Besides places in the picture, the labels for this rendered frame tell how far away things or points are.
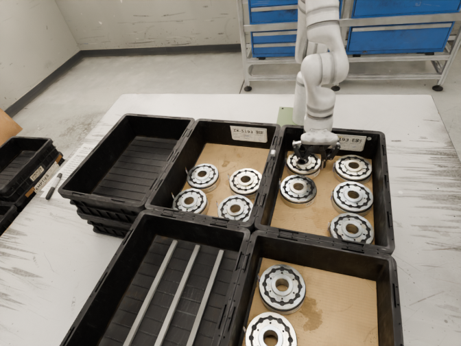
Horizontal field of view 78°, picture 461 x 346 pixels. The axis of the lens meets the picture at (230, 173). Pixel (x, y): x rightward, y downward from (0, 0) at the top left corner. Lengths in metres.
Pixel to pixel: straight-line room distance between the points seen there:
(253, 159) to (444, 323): 0.66
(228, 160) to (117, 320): 0.56
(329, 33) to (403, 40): 2.13
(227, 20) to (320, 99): 3.01
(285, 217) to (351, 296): 0.25
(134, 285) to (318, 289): 0.45
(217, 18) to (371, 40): 1.75
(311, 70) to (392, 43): 2.14
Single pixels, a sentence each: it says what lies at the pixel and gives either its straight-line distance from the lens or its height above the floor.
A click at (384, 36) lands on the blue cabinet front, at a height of 0.46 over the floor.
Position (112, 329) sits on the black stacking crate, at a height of 0.83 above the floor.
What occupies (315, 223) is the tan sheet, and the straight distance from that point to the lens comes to 0.81.
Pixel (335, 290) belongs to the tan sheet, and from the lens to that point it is 0.74.
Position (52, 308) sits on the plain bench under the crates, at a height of 0.70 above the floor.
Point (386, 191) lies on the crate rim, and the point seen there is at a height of 0.93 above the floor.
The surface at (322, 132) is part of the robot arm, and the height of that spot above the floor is 1.01.
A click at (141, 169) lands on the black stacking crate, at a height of 0.83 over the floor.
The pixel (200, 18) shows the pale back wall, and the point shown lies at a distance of 3.77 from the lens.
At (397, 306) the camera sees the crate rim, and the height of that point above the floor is 0.93.
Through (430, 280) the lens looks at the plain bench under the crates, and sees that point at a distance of 0.96.
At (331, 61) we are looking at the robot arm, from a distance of 0.71.
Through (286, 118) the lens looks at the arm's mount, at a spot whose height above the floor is 0.77.
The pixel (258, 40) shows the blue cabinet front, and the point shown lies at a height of 0.47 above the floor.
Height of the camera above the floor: 1.50
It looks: 46 degrees down
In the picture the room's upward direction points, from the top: 11 degrees counter-clockwise
